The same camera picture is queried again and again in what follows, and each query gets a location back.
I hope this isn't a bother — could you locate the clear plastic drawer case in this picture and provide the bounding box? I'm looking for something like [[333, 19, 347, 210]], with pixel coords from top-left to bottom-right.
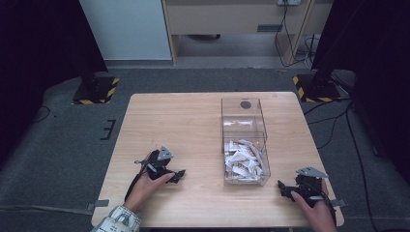
[[220, 98, 268, 154]]

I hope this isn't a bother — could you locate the black curtain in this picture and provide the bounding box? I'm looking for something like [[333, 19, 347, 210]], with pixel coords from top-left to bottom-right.
[[310, 0, 410, 177], [0, 0, 109, 168]]

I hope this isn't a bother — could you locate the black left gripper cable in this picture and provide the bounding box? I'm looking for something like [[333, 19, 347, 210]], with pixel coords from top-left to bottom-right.
[[124, 172, 143, 203]]

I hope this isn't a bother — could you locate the black hanging power cable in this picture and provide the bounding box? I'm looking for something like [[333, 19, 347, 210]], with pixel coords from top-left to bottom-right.
[[274, 3, 316, 69]]

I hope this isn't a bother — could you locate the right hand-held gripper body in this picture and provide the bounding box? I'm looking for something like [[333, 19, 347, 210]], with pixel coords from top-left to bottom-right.
[[291, 165, 330, 208]]

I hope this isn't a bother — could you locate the light wooden desk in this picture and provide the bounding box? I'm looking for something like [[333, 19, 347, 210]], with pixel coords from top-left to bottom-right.
[[161, 0, 335, 67]]

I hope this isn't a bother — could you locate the clear plastic drawer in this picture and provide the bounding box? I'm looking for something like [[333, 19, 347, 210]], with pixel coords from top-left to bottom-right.
[[221, 130, 272, 188]]

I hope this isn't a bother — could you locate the person's right hand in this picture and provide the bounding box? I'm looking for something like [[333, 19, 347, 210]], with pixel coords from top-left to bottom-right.
[[290, 188, 338, 232]]

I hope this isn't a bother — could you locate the striped black stand base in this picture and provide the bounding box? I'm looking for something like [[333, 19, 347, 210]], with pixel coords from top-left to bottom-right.
[[72, 75, 121, 106], [292, 72, 342, 103]]

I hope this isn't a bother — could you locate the pile of white paper scraps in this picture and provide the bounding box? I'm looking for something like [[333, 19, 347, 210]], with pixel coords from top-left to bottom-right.
[[223, 138, 266, 182]]

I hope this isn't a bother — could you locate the grey tape strip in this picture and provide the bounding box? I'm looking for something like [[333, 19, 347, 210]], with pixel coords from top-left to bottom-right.
[[86, 199, 110, 213], [329, 198, 349, 208]]

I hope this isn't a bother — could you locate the white cabinet panel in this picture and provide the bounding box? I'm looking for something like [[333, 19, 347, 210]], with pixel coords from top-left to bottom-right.
[[78, 0, 172, 62]]

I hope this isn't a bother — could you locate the long black floor cable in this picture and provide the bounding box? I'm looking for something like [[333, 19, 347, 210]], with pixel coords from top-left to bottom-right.
[[344, 107, 375, 232]]

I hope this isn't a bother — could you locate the person's left hand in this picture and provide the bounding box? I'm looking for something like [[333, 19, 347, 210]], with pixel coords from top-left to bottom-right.
[[123, 172, 176, 214]]

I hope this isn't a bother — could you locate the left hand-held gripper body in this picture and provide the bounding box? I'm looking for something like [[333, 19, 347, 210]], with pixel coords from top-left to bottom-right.
[[134, 145, 178, 181]]

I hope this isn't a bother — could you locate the thin black floor cable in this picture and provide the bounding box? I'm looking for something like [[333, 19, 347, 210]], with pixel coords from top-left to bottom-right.
[[33, 104, 52, 124]]

